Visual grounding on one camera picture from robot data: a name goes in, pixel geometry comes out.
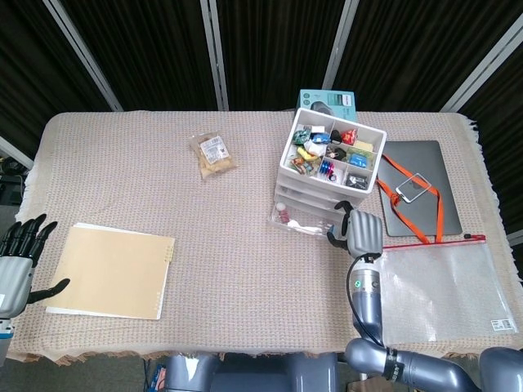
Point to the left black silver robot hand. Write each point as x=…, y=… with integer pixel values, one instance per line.
x=14, y=281

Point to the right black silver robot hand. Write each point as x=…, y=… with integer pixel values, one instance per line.
x=365, y=234

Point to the white drawer organizer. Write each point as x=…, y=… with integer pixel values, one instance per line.
x=286, y=179

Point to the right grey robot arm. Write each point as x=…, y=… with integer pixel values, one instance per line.
x=367, y=302

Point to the teal mouse packaging box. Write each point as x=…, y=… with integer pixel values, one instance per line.
x=327, y=100

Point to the brown cardboard piece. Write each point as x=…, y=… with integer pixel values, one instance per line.
x=357, y=386

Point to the black binder clips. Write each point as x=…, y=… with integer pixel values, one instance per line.
x=356, y=181

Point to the white soft item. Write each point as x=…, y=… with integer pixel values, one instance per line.
x=304, y=226

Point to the clear badge holder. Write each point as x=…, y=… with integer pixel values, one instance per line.
x=414, y=187

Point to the blue card in green pack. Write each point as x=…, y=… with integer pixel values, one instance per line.
x=358, y=159

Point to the blue red thread spools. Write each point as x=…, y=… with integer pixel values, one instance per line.
x=327, y=167

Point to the black key bundle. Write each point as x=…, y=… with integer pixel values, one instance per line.
x=336, y=154

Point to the small red object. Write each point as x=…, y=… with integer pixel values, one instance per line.
x=282, y=211

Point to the yellow sticky note pad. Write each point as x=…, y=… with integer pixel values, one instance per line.
x=363, y=145

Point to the clear zip pouch red zipper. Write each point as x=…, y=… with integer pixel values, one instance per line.
x=441, y=290

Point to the colourful candy packets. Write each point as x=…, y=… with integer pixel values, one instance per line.
x=301, y=165

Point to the grey laptop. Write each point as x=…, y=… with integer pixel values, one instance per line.
x=437, y=171

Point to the tan kraft paper folder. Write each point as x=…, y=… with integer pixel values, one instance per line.
x=110, y=273

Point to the red foil packet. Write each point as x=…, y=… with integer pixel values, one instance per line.
x=349, y=136

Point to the small yellow toy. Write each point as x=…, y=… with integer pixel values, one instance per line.
x=305, y=154

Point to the white crumpled wrapper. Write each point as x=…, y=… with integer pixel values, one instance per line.
x=314, y=148

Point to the small black pouch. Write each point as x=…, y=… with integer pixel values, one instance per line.
x=335, y=136

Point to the small blue packet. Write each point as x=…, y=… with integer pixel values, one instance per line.
x=321, y=137

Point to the small white block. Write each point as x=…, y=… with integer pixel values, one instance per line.
x=318, y=129

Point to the green circuit board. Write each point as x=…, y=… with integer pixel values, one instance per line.
x=301, y=136

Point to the beige woven tablecloth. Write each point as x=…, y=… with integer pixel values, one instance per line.
x=229, y=261

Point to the blue printed package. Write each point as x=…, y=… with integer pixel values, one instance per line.
x=158, y=375

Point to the clear snack bag with label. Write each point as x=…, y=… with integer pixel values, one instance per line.
x=212, y=155

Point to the grey robot torso base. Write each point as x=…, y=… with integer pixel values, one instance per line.
x=253, y=373

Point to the grey aluminium frame post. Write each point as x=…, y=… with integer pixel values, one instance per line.
x=341, y=41
x=214, y=55
x=14, y=151
x=482, y=67
x=81, y=55

